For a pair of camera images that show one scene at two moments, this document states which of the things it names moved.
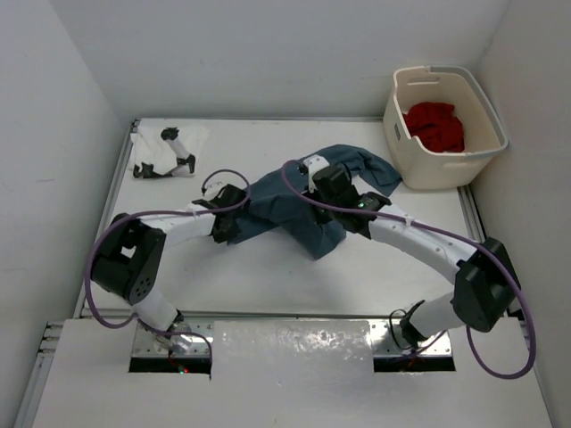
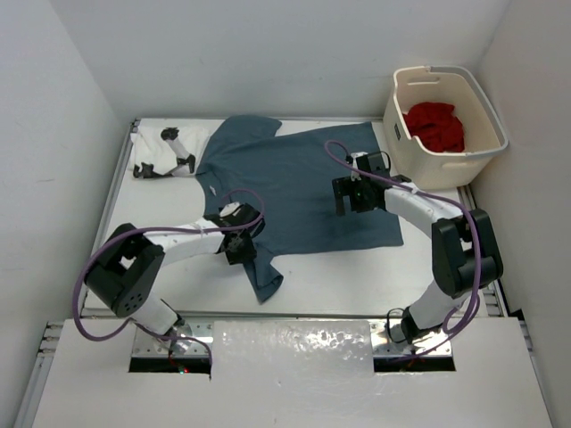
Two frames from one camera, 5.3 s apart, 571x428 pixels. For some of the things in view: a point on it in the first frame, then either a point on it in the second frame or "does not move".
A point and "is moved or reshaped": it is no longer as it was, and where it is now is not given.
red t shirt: [436, 125] does not move
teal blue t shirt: [276, 203] is moved or reshaped
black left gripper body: [230, 232] to [243, 252]
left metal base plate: [186, 338] does not move
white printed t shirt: [162, 152] does not move
